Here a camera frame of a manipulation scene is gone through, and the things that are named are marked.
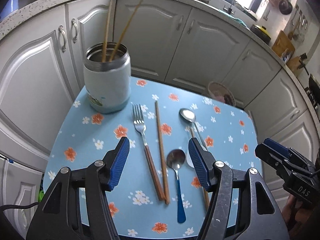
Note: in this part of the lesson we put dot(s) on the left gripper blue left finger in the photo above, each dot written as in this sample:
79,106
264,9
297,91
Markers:
114,162

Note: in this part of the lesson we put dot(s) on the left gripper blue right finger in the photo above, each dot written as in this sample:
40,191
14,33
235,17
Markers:
209,161

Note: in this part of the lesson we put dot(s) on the light blue steel utensil jar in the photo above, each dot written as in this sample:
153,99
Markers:
107,83

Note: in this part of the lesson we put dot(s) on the woven basket on floor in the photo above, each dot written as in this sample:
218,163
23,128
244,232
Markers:
219,92

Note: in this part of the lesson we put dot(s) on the brown wooden chopstick long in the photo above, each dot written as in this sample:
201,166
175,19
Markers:
162,157

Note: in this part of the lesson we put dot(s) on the bamboo chopstick in jar left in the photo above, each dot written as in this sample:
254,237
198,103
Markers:
104,49

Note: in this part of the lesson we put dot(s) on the blue floral table mat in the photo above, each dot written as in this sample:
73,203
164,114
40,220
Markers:
85,136

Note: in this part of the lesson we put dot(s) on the bamboo chopstick in jar right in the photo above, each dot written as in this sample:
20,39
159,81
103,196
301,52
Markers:
124,31

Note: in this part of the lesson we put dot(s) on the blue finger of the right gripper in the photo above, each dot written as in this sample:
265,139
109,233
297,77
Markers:
284,151

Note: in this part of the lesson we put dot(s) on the fork with brown handle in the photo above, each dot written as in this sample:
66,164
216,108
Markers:
139,124

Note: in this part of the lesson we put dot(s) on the steel spoon with blue handle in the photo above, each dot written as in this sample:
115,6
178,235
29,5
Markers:
175,161

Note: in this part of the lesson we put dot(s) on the all steel spoon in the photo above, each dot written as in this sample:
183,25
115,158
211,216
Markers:
191,117

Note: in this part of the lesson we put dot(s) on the wooden cutting board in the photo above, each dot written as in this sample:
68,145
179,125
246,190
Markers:
283,45

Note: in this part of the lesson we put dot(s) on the black pan with yellow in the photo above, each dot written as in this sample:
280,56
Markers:
261,32

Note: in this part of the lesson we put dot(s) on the bamboo chopstick in jar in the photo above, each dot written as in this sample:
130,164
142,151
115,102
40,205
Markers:
104,49
124,31

